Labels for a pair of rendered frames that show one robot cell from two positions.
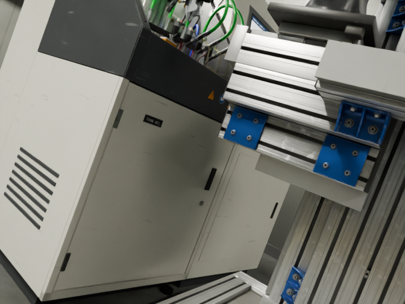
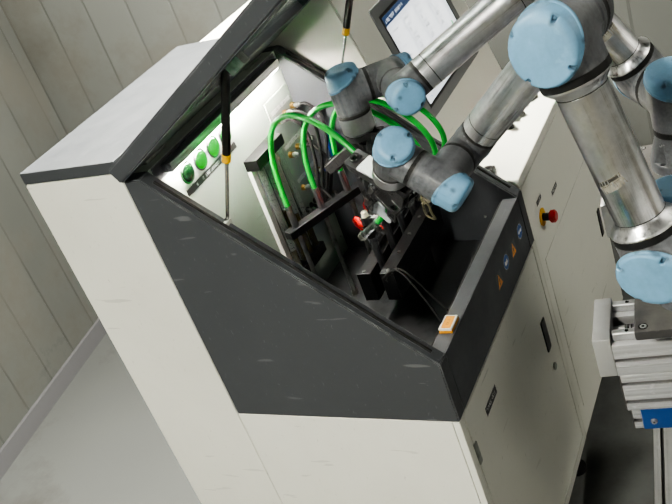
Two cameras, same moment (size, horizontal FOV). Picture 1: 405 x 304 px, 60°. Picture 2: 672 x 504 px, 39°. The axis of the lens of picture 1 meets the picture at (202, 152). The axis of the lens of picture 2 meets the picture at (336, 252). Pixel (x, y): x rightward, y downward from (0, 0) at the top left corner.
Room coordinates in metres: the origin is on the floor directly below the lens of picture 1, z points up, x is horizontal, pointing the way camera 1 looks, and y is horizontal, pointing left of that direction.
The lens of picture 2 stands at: (-0.52, 0.52, 2.13)
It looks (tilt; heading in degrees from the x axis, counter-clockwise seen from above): 28 degrees down; 356
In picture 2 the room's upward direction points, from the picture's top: 21 degrees counter-clockwise
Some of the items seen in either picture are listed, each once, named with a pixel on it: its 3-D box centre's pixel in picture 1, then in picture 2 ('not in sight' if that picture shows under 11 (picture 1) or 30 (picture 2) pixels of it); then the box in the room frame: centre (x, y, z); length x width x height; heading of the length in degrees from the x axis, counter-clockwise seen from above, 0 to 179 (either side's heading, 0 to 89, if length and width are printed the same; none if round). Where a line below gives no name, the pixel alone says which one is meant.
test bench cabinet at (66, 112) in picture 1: (113, 181); (434, 436); (1.50, 0.31, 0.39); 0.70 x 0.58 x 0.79; 142
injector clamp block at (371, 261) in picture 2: not in sight; (406, 258); (1.57, 0.21, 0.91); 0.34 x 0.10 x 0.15; 142
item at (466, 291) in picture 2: (199, 88); (484, 294); (1.33, 0.10, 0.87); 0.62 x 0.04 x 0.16; 142
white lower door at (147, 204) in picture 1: (161, 196); (530, 427); (1.32, 0.08, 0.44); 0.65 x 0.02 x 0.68; 142
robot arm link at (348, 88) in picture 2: not in sight; (348, 90); (1.44, 0.23, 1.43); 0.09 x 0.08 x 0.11; 86
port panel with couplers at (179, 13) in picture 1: (179, 23); (299, 145); (1.83, 0.34, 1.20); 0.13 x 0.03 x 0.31; 142
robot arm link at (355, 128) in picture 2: not in sight; (358, 122); (1.44, 0.23, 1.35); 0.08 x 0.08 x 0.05
